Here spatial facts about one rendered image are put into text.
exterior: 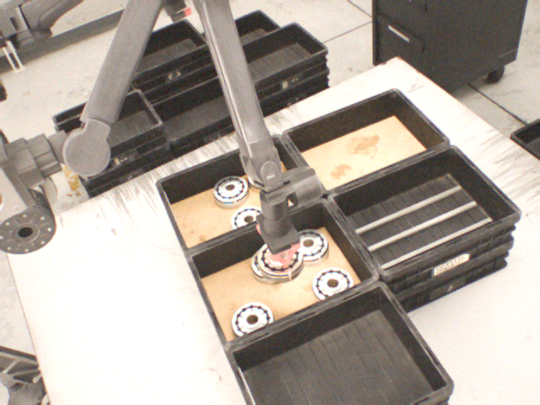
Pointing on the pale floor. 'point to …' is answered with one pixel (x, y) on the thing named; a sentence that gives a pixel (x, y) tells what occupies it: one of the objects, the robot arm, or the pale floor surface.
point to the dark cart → (449, 37)
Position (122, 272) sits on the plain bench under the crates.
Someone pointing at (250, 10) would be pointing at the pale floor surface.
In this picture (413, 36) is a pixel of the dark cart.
